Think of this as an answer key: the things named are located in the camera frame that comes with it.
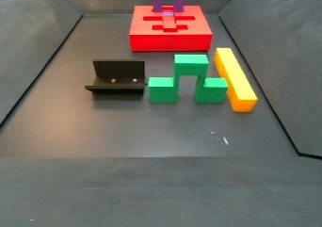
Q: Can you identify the red base block with slots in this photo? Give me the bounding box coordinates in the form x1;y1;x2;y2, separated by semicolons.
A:
128;6;212;52

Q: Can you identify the yellow long bar block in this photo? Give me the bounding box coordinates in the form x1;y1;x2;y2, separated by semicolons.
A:
213;48;257;112

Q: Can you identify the green stepped arch block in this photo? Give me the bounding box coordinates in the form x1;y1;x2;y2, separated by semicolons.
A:
146;55;228;104

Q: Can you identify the purple U-shaped block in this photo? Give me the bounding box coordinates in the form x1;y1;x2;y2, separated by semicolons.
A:
152;0;184;13

